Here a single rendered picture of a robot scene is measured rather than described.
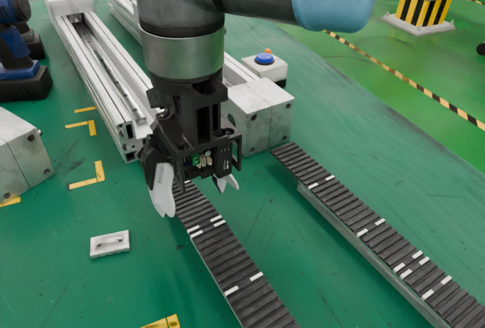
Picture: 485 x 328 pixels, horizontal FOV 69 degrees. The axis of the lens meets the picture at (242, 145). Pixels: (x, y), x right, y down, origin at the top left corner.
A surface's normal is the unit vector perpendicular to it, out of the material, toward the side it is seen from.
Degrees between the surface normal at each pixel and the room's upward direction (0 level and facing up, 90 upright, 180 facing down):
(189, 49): 90
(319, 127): 0
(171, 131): 0
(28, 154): 90
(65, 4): 90
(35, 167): 90
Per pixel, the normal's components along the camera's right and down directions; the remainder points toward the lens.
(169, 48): -0.22, 0.61
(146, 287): 0.02, -0.78
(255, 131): 0.52, 0.55
